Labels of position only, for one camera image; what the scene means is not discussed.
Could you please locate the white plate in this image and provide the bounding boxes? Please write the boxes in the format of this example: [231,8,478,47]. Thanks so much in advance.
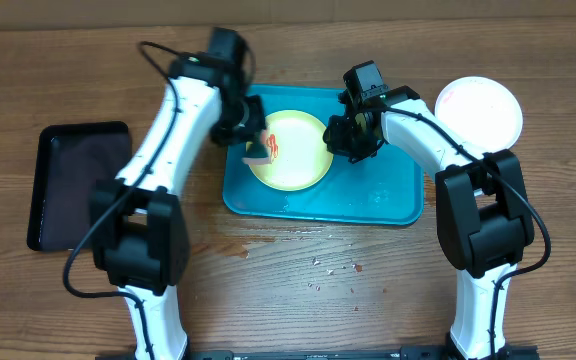
[434,76,523,152]

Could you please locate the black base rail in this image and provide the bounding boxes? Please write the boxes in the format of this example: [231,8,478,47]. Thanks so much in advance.
[95,344,540,360]

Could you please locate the teal plastic tray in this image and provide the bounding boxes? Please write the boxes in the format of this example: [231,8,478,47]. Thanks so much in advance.
[223,85,424,226]

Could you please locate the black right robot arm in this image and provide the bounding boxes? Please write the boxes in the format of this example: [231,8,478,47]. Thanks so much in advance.
[324,85,542,359]

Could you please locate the yellow green plate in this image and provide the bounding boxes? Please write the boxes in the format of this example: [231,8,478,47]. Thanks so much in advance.
[249,110,333,191]

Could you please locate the black rectangular tray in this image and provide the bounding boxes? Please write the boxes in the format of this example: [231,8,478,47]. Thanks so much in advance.
[26,121,132,252]

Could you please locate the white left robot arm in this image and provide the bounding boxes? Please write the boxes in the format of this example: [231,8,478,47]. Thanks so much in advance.
[82,50,265,359]

